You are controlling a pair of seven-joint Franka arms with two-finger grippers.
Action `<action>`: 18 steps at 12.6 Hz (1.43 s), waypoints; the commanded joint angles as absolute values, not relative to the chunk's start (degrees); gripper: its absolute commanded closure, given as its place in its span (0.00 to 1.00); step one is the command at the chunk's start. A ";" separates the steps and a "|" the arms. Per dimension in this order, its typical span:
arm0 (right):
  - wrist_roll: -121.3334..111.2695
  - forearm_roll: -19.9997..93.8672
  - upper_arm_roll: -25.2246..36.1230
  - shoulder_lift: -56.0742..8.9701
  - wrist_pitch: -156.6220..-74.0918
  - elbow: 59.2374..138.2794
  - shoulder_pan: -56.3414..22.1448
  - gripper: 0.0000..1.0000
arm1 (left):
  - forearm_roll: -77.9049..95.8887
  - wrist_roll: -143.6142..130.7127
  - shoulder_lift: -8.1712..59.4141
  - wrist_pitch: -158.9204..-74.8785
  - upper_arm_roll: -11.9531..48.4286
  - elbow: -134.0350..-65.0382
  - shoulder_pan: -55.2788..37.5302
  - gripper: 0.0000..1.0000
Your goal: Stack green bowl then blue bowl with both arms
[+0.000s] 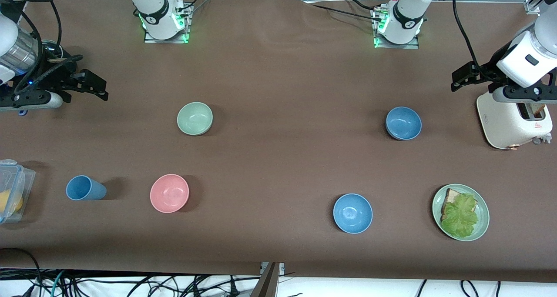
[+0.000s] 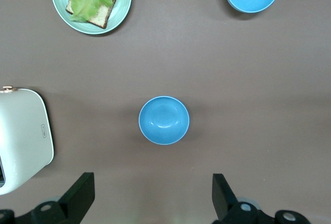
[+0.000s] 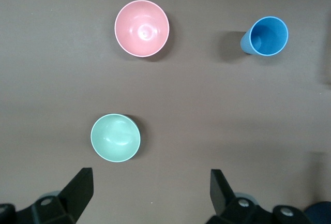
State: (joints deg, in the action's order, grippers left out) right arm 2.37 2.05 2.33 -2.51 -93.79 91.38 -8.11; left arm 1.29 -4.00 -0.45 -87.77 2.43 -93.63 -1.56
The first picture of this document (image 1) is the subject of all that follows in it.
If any blue bowl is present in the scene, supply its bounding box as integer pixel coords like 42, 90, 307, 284
386, 107, 422, 140
333, 194, 373, 234

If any green bowl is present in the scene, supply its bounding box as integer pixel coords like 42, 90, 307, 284
177, 102, 214, 136

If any pink bowl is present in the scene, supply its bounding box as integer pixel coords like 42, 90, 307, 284
150, 174, 190, 214

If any cream white toaster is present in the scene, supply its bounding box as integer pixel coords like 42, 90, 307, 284
476, 90, 553, 150

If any blue cup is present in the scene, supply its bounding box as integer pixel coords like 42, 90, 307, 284
66, 175, 107, 201

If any clear plastic container blue lid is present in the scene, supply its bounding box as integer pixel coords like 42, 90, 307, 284
0, 159, 36, 224

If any bread slice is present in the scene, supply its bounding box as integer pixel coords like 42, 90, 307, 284
441, 189, 478, 221

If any yellow food item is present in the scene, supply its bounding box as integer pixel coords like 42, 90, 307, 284
0, 190, 23, 215

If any green lettuce leaf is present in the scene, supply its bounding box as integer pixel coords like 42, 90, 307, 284
441, 194, 479, 239

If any green plate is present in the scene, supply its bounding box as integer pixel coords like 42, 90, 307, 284
432, 184, 490, 242

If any black pot blue handle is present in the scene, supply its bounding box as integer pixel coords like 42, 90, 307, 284
18, 40, 77, 116

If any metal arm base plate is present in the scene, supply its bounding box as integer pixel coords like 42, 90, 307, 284
144, 1, 193, 44
372, 8, 421, 50

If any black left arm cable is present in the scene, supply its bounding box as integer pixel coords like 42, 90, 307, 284
452, 0, 497, 78

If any black cable on table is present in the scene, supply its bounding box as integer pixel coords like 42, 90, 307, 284
311, 3, 383, 19

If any black looped floor cable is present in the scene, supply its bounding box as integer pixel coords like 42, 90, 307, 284
0, 248, 43, 297

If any teal cable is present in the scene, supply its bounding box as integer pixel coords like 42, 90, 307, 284
50, 270, 67, 297

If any metal table bracket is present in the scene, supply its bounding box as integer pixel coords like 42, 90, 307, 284
250, 262, 285, 297

